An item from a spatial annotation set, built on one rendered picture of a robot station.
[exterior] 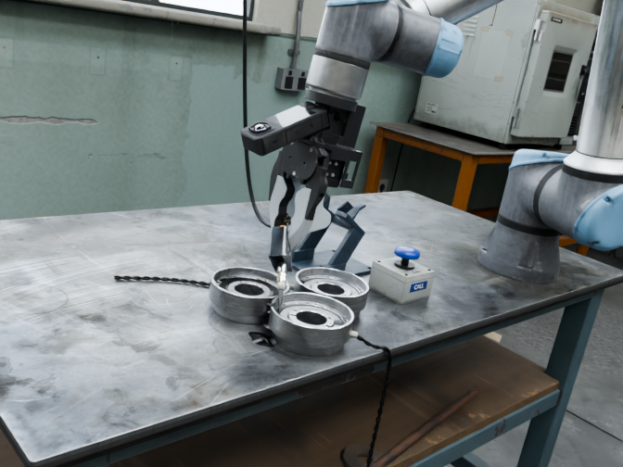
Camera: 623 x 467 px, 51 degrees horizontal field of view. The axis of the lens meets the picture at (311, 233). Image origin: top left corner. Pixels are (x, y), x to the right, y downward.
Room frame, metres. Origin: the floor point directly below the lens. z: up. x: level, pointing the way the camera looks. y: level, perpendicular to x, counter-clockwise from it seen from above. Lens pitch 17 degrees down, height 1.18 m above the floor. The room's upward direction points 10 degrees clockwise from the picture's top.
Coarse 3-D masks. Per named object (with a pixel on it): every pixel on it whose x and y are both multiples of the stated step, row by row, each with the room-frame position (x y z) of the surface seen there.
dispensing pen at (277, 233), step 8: (288, 216) 0.87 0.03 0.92; (288, 224) 0.87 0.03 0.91; (272, 232) 0.83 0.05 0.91; (280, 232) 0.83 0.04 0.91; (272, 240) 0.82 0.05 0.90; (280, 240) 0.82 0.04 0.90; (272, 248) 0.81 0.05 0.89; (280, 248) 0.81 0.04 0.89; (272, 256) 0.80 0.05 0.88; (280, 256) 0.80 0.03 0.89; (272, 264) 0.81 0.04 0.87; (280, 264) 0.81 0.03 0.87; (280, 272) 0.80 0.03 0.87; (280, 280) 0.79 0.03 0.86; (280, 288) 0.78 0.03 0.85; (280, 296) 0.77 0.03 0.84; (280, 304) 0.76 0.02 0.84; (280, 312) 0.76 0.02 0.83
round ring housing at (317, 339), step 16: (288, 304) 0.78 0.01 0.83; (304, 304) 0.79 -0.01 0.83; (320, 304) 0.80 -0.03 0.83; (336, 304) 0.79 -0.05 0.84; (272, 320) 0.73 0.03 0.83; (288, 320) 0.71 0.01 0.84; (304, 320) 0.77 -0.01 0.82; (320, 320) 0.77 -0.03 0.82; (352, 320) 0.74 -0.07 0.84; (288, 336) 0.71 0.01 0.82; (304, 336) 0.70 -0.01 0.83; (320, 336) 0.70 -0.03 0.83; (336, 336) 0.71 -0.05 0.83; (304, 352) 0.71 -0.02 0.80; (320, 352) 0.71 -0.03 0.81; (336, 352) 0.73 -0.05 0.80
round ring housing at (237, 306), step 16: (224, 272) 0.84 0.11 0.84; (240, 272) 0.85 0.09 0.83; (256, 272) 0.86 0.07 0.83; (272, 272) 0.85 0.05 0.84; (240, 288) 0.82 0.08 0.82; (256, 288) 0.83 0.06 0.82; (288, 288) 0.81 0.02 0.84; (224, 304) 0.76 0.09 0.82; (240, 304) 0.76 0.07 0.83; (256, 304) 0.76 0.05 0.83; (240, 320) 0.76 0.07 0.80; (256, 320) 0.77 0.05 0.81
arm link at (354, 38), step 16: (336, 0) 0.86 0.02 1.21; (352, 0) 0.85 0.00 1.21; (368, 0) 0.85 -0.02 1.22; (384, 0) 0.87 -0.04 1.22; (336, 16) 0.86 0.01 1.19; (352, 16) 0.85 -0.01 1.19; (368, 16) 0.85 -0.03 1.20; (384, 16) 0.86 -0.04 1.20; (320, 32) 0.87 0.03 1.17; (336, 32) 0.85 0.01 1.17; (352, 32) 0.85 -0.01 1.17; (368, 32) 0.86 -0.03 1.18; (384, 32) 0.86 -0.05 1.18; (320, 48) 0.86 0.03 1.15; (336, 48) 0.85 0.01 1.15; (352, 48) 0.85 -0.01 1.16; (368, 48) 0.86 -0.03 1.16; (384, 48) 0.87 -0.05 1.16; (352, 64) 0.92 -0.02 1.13; (368, 64) 0.87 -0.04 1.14
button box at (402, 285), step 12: (384, 264) 0.96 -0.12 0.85; (396, 264) 0.96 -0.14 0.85; (372, 276) 0.96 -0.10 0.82; (384, 276) 0.95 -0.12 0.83; (396, 276) 0.93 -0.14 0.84; (408, 276) 0.92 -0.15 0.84; (420, 276) 0.94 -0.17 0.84; (432, 276) 0.96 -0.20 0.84; (372, 288) 0.96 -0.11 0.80; (384, 288) 0.94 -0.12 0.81; (396, 288) 0.93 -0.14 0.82; (408, 288) 0.92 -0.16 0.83; (420, 288) 0.94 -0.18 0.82; (396, 300) 0.92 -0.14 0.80; (408, 300) 0.93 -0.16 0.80
